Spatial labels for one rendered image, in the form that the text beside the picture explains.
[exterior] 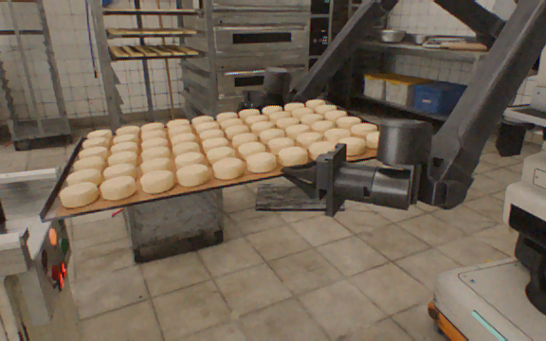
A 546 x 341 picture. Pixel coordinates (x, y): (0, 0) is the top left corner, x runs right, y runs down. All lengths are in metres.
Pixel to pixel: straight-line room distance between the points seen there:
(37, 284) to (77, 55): 4.27
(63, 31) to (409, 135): 4.60
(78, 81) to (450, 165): 4.65
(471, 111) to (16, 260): 0.73
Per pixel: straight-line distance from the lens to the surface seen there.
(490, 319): 1.59
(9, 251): 0.74
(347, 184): 0.57
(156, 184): 0.61
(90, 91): 5.02
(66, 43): 4.96
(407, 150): 0.55
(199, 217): 2.26
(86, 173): 0.71
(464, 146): 0.62
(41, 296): 0.83
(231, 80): 4.25
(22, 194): 1.02
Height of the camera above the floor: 1.23
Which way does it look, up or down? 22 degrees down
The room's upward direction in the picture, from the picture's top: straight up
